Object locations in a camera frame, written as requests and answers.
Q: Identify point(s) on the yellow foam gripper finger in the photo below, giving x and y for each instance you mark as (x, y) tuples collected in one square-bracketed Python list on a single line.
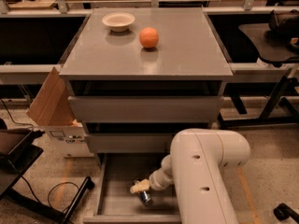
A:
[(140, 186)]

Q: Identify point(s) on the red bull can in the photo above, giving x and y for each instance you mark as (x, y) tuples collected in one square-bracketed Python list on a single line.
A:
[(145, 197)]

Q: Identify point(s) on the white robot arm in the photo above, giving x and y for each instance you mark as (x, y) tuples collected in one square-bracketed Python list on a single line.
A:
[(193, 167)]

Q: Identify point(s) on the grey open bottom drawer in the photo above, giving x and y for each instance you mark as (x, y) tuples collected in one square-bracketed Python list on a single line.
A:
[(115, 204)]

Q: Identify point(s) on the grey middle drawer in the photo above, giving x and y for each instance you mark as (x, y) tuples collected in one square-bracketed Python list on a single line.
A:
[(129, 143)]

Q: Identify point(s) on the grey top drawer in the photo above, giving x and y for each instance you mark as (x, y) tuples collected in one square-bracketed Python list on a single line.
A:
[(146, 109)]

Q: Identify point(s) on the grey drawer cabinet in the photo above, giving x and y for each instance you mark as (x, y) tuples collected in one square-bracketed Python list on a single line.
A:
[(187, 62)]

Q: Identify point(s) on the open cardboard box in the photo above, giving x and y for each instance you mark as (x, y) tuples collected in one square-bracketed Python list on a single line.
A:
[(51, 111)]

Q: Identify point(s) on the black caster bottom right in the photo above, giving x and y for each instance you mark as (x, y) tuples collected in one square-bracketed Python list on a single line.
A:
[(283, 211)]

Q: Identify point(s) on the orange fruit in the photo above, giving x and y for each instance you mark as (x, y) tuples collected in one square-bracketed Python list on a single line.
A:
[(149, 38)]

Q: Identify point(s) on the white bowl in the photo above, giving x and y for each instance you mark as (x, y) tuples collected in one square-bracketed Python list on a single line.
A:
[(118, 21)]

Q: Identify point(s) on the black office chair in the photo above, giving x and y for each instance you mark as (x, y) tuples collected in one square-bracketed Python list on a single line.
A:
[(274, 40)]

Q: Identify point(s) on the black stand with cable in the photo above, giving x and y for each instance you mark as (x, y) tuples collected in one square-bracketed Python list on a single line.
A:
[(17, 155)]

